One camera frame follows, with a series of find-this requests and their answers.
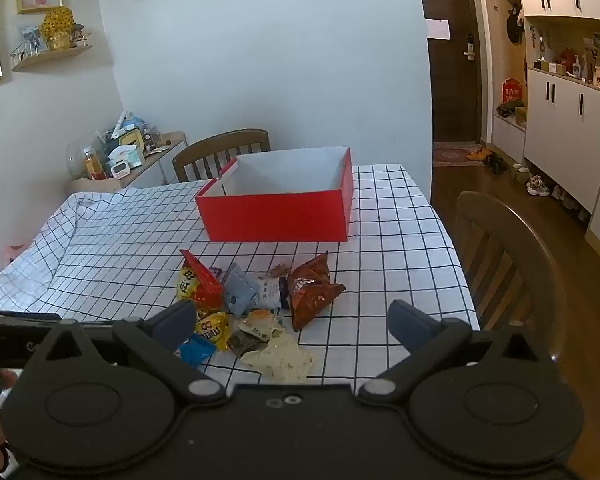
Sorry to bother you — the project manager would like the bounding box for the black hanging bag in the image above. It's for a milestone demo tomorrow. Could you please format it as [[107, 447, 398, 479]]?
[[506, 2, 525, 46]]

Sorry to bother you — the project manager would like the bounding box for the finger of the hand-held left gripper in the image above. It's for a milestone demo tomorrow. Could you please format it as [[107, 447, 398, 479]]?
[[0, 310, 62, 325]]

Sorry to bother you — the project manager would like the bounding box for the pale cream snack packet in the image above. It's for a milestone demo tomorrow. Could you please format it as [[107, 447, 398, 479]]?
[[241, 334, 315, 385]]

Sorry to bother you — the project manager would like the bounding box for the brown wooden chair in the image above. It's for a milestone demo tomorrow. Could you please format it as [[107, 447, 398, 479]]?
[[172, 128, 272, 183], [454, 190, 567, 346]]

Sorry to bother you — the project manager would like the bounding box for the wooden wall shelf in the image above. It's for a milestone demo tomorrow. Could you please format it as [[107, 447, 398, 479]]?
[[10, 30, 95, 72]]

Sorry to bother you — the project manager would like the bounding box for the red cardboard box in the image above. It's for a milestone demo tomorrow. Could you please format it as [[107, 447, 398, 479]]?
[[195, 146, 353, 243]]

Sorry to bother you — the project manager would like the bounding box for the light blue snack packet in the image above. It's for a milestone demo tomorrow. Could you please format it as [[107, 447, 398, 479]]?
[[221, 262, 261, 316]]

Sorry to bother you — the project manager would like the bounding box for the dark green snack packet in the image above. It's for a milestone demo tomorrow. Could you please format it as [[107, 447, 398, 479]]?
[[226, 329, 270, 358]]

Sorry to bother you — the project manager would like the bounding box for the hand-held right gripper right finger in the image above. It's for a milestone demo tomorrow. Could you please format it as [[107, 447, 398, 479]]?
[[358, 300, 556, 403]]

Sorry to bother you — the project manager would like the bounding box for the dark brown door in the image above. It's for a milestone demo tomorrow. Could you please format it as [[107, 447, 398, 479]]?
[[415, 0, 483, 143]]

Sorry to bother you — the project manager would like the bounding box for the orange brown chip bag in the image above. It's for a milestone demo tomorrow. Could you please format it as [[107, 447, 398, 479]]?
[[286, 252, 347, 332]]

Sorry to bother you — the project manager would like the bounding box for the white checked tablecloth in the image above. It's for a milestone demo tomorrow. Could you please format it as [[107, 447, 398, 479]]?
[[0, 162, 480, 386]]

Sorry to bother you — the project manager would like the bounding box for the white low bench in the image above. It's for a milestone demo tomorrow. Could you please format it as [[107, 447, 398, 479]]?
[[492, 105, 528, 161]]

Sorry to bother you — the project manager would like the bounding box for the red yellow snack bag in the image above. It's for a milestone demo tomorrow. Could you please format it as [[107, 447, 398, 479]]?
[[176, 249, 224, 318]]

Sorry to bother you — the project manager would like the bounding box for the yellow snack packet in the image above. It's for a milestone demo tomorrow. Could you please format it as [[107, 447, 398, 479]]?
[[194, 311, 231, 352]]

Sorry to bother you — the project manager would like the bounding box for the orange bottle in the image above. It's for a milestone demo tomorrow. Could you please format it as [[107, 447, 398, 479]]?
[[82, 147, 106, 180]]

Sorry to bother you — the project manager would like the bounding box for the small blue snack packet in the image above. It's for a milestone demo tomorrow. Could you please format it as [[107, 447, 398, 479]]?
[[177, 332, 217, 368]]

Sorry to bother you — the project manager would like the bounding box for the yellow spotted ornament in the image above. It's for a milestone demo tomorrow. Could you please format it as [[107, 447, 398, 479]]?
[[41, 6, 76, 51]]

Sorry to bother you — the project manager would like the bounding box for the cream orange snack packet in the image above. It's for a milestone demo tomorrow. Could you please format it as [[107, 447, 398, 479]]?
[[240, 308, 285, 341]]

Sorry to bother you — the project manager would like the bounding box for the teal tissue box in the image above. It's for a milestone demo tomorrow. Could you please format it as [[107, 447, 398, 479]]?
[[107, 145, 146, 168]]

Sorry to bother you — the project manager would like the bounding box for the white side cabinet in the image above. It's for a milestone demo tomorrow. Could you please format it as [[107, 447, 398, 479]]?
[[67, 131, 188, 193]]

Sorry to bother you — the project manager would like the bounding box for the red wall decoration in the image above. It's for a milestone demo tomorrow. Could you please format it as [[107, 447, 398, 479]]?
[[502, 77, 523, 106]]

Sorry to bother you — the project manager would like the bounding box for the clear glass jar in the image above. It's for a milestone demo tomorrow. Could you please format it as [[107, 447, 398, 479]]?
[[66, 139, 98, 181]]

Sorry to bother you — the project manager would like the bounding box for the patterned doormat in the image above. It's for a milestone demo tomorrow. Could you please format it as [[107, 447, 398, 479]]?
[[432, 142, 481, 168]]

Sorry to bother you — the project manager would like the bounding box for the photo card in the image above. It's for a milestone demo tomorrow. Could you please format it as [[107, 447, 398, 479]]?
[[19, 25, 46, 53]]

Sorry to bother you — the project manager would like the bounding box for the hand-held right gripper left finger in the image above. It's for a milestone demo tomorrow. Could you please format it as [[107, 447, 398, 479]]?
[[25, 300, 227, 403]]

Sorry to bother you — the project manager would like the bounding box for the white lower cabinet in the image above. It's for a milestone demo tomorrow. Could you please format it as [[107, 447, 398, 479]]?
[[522, 67, 600, 221]]

